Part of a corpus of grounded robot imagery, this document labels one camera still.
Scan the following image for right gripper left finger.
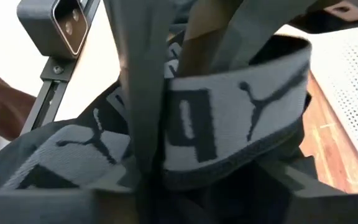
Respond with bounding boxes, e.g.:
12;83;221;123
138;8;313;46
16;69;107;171
0;186;142;224

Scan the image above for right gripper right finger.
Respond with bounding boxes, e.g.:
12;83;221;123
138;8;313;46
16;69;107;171
278;186;358;224

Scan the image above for grey boxer briefs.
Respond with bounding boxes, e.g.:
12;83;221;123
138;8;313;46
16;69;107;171
0;0;323;224

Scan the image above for white perforated laundry basket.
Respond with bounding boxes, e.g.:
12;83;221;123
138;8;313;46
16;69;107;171
275;24;358;184

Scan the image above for grey camera module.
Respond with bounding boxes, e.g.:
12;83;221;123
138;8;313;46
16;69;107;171
16;0;90;60

